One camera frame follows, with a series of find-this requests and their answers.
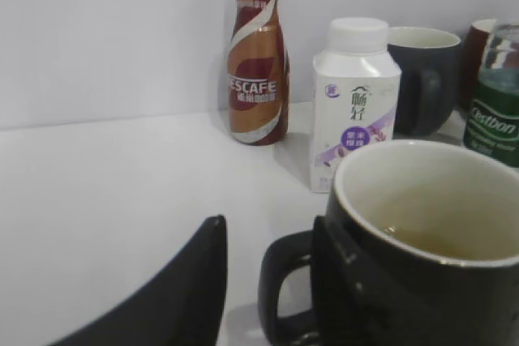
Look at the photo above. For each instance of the clear water bottle green label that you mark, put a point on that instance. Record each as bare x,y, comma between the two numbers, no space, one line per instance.
491,126

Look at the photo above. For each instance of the black mug white inside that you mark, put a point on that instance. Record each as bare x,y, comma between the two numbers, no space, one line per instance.
444,225

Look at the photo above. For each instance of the brown Nescafe coffee bottle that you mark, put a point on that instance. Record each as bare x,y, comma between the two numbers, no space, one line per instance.
258,69

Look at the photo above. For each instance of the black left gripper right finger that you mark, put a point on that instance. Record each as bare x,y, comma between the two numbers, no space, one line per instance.
344,282

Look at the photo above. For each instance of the dark navy mug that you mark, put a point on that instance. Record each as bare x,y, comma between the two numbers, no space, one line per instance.
428,59

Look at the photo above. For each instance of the dark red mug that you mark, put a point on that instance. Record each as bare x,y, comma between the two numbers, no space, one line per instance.
471,58

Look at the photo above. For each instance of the white yogurt drink carton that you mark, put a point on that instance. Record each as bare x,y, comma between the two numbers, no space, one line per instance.
355,91

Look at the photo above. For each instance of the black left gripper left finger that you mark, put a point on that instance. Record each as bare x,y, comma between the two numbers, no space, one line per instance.
182,304

